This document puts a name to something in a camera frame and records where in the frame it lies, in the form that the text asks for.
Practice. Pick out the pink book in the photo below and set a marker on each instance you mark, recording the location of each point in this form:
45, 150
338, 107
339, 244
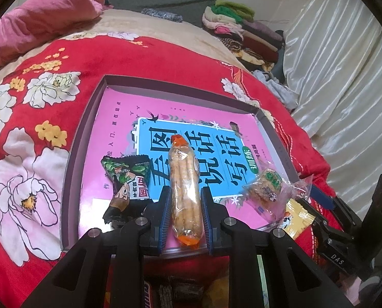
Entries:
120, 115

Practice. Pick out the pale grey crumpled cloth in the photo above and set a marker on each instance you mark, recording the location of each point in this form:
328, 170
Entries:
280, 93

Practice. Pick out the dark patterned cloth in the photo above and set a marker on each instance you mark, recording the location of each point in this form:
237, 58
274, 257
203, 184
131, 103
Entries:
162, 14

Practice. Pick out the clear green print biscuit packet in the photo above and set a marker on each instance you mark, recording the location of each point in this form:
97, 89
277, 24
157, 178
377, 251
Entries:
264, 186

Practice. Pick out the pink quilt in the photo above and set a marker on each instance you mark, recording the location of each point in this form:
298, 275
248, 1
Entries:
43, 16

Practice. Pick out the brown chocolate bar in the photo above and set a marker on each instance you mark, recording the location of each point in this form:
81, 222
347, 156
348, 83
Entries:
152, 295

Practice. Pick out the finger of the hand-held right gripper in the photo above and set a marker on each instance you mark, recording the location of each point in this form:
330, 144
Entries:
324, 199
319, 224

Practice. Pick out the yellow snack packet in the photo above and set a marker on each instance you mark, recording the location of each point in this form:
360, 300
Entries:
298, 218

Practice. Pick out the shallow dark cardboard box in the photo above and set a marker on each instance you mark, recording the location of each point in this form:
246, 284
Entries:
78, 166

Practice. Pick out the orange rice cracker packet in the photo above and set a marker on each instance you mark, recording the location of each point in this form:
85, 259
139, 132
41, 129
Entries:
184, 192

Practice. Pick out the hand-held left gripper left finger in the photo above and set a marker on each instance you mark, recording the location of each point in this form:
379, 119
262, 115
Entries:
165, 221

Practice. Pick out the red floral blanket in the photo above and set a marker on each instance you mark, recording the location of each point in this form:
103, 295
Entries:
91, 61

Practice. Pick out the stack of folded clothes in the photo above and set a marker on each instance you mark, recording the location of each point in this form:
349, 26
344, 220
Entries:
252, 38

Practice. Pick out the black and green snack packet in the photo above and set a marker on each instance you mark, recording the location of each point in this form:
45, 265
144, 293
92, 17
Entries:
126, 183

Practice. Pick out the white satin curtain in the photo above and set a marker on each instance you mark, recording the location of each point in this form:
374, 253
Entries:
338, 70

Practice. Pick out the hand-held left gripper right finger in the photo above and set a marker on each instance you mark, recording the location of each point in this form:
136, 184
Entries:
207, 221

